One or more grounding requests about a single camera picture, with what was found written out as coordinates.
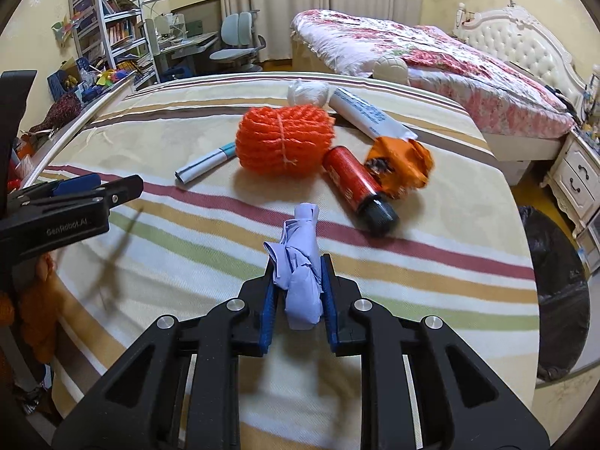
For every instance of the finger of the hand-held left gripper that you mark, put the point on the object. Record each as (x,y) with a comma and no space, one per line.
(117,192)
(75,183)

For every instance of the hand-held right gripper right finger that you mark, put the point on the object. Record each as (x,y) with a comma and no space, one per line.
(330,309)

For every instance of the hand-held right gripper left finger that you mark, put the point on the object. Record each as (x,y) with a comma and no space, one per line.
(267,309)

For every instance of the lavender paper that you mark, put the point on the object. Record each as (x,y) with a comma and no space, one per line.
(302,262)

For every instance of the blue white leaflet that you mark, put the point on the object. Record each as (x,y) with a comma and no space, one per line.
(206,164)

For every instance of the red drink can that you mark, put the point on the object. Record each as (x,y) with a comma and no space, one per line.
(356,187)

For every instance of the orange snack wrapper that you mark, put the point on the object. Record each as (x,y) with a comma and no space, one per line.
(403,164)

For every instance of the orange foam fruit net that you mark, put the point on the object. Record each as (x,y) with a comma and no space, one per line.
(281,143)

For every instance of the white milk powder packet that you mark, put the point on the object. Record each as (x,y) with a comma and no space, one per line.
(365,115)

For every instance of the white plastic bag ball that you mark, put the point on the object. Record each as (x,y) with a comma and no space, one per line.
(307,93)

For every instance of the black lined trash bin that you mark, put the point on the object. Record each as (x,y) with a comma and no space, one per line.
(558,290)

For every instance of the dark red tinsel bundle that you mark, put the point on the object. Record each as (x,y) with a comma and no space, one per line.
(58,112)

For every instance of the striped tablecloth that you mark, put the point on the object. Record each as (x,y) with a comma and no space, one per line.
(187,253)

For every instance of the blue plastic basket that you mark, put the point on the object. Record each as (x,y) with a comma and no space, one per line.
(63,82)

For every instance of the pile of colourful toys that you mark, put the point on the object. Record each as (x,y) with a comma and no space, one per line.
(108,77)

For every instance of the grey study desk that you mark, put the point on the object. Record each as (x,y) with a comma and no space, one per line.
(187,44)

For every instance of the white bookshelf with books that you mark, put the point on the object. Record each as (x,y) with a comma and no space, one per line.
(112,23)

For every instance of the white desk lamp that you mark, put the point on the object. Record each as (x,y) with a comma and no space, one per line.
(157,2)

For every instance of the grey blue desk chair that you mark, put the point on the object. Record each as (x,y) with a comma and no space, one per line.
(236,37)

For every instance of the cream volleyball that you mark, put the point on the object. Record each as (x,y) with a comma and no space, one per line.
(390,68)

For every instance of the floral bedspread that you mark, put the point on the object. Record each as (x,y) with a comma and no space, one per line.
(422,51)

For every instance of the white nightstand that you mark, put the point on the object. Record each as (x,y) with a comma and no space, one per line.
(576,173)

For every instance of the white bed with tufted headboard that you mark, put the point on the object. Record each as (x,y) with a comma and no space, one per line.
(525,42)

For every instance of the group of small bottles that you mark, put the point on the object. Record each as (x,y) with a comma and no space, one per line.
(593,108)

